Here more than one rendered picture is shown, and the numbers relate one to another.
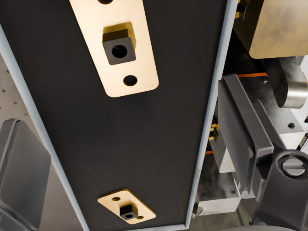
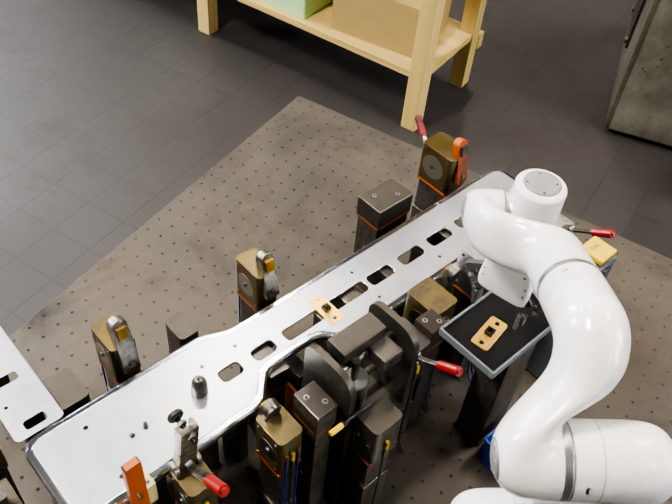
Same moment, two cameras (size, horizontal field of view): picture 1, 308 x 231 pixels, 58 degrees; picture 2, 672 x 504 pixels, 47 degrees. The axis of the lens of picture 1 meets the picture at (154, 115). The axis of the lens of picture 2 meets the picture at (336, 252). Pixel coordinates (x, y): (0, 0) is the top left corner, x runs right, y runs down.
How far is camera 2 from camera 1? 1.37 m
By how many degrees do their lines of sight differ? 27
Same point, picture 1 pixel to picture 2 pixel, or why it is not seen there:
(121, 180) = not seen: hidden behind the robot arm
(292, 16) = (433, 301)
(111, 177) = not seen: hidden behind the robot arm
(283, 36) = (440, 297)
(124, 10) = (480, 336)
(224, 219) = (653, 88)
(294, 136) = (466, 249)
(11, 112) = not seen: outside the picture
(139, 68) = (491, 324)
